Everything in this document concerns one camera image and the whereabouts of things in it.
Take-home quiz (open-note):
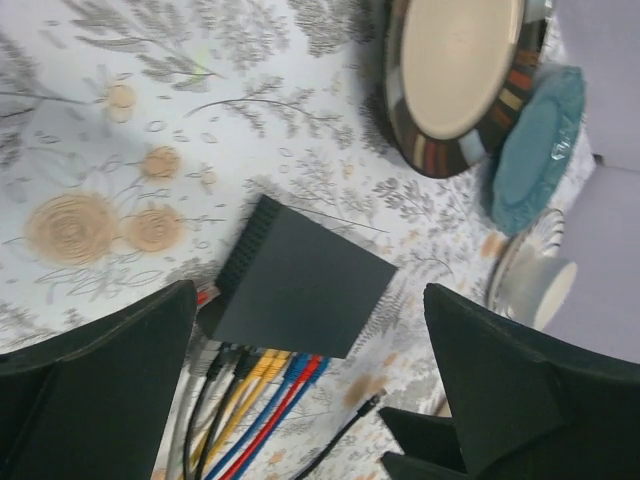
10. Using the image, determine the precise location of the grey ethernet cable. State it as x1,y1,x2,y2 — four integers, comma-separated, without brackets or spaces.
164,339,224,480

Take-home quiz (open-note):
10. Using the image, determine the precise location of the black ethernet cable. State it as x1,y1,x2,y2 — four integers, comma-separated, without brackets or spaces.
180,344,256,480
282,389,389,480

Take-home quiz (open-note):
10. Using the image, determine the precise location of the black network switch box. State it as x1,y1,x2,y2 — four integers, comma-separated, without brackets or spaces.
197,195,397,359

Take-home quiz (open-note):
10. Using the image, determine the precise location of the teal scalloped plate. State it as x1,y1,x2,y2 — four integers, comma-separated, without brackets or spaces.
490,63,585,236

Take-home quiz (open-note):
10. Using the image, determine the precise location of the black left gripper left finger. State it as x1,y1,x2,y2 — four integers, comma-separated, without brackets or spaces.
1,280,197,480

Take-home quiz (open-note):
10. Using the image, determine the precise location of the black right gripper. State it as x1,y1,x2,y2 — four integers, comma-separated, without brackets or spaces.
379,407,468,480

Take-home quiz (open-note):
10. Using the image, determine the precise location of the striped white plate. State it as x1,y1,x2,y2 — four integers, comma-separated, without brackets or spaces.
485,208,565,320

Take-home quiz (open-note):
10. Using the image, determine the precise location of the brown rimmed beige plate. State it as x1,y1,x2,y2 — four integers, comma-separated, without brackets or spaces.
383,0,552,179

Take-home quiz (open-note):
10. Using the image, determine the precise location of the blue ethernet cable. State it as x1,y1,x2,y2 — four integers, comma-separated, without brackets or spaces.
212,352,306,480

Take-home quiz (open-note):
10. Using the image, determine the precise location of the red ethernet cable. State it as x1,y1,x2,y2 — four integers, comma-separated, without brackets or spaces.
197,287,331,480

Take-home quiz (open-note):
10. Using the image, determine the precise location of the floral tablecloth mat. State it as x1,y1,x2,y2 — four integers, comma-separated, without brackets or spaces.
1,1,506,479

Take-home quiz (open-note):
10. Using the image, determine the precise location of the white bowl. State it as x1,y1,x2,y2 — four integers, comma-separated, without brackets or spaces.
510,256,578,330

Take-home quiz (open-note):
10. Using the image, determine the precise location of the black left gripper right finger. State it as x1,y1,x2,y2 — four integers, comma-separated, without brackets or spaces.
424,284,639,479

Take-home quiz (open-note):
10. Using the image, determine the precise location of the yellow ethernet cable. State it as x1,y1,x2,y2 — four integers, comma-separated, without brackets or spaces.
197,349,291,480

